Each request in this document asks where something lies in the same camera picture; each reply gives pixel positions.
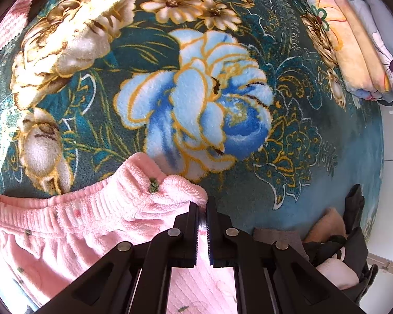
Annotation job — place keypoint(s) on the pink fleece pants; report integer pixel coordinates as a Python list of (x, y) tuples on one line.
[(95, 222)]

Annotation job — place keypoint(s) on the folded grey floral quilt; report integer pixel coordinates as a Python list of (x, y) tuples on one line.
[(384, 23)]

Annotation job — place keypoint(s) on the pile of dark clothes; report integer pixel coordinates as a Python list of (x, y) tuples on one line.
[(340, 255)]

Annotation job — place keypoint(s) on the pink knitted cloth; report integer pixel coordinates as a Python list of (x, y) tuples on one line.
[(11, 29)]

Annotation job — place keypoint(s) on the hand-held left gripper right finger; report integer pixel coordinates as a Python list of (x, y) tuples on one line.
[(213, 235)]

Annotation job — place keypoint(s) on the teal floral blanket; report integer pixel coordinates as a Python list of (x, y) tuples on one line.
[(190, 104)]

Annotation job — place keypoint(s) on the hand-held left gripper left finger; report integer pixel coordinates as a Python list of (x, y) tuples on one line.
[(192, 235)]

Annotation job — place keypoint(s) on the folded cream floral quilt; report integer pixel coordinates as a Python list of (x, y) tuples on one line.
[(347, 45)]

